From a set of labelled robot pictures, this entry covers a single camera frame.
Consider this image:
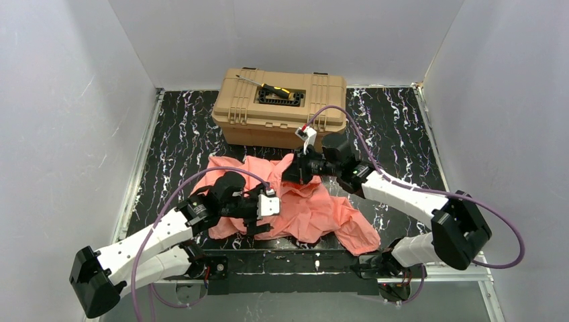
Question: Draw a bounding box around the pink jacket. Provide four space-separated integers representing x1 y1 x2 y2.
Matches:
194 154 380 256

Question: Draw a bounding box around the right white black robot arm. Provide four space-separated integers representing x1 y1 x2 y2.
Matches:
282 127 492 276

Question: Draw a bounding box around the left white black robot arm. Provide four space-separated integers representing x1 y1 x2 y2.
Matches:
69 166 280 319

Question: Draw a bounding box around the tan plastic toolbox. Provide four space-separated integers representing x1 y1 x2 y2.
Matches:
211 68 347 151

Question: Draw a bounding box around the black yellow screwdriver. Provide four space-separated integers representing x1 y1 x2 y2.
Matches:
236 74 293 99

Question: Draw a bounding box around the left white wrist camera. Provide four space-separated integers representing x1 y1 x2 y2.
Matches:
257 189 280 220

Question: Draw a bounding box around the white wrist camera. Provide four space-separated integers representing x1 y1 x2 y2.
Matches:
257 189 280 220
295 125 317 154

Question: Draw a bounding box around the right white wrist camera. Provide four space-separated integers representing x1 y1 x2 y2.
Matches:
295 125 317 154

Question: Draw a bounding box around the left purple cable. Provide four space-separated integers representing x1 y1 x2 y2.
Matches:
130 166 273 322

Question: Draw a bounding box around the purple cable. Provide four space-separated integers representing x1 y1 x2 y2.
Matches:
130 166 273 322
307 105 526 305

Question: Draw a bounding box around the black toolbox handle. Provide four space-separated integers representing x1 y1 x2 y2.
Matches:
256 89 305 107

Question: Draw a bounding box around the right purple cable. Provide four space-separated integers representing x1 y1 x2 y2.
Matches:
307 105 526 305

